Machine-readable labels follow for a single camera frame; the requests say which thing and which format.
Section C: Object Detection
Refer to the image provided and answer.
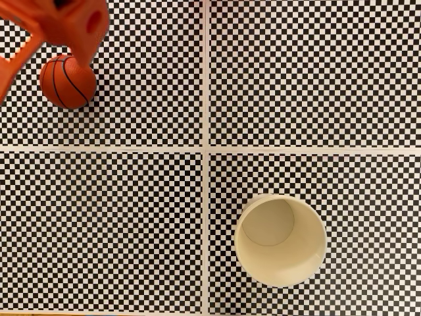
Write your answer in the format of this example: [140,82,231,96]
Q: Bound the cream paper cup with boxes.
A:
[234,193,328,288]

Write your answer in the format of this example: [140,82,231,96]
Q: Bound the orange mini basketball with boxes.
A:
[39,54,97,110]

